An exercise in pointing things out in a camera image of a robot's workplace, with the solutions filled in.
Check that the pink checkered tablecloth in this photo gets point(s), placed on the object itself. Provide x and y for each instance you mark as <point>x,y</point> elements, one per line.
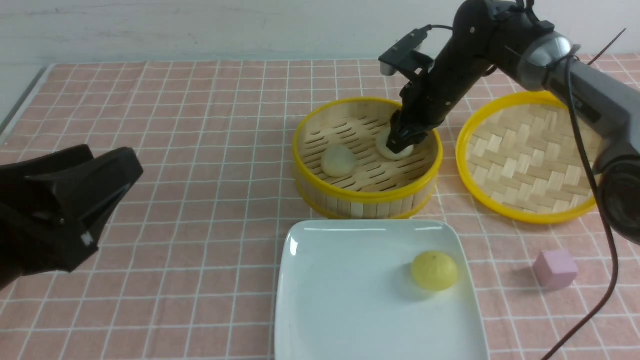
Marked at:
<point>188,265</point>

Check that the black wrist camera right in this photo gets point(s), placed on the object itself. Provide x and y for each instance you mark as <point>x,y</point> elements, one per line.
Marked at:
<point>405,57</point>

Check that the woven bamboo steamer lid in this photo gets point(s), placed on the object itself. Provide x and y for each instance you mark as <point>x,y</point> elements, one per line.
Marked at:
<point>518,156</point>

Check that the pink cube block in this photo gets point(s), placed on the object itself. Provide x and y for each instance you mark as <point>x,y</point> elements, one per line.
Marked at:
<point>555,269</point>

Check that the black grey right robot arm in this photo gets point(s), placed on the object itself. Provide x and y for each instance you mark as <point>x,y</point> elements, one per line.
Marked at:
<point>489,35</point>

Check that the white square plate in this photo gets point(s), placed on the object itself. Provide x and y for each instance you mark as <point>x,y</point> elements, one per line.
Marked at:
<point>345,292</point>

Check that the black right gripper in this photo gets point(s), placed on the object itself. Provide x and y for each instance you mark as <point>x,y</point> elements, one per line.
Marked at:
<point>457,67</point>

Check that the bamboo steamer basket yellow rim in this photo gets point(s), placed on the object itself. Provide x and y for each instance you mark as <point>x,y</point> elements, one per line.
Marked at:
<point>377,188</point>

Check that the beige steamed bun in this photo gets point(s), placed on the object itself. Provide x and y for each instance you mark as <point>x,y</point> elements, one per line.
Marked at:
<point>338,161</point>
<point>384,151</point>

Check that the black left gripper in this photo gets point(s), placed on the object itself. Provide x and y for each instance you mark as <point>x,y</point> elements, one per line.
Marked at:
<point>54,208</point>

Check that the yellow steamed bun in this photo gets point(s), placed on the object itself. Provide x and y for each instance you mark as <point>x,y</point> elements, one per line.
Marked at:
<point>434,271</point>

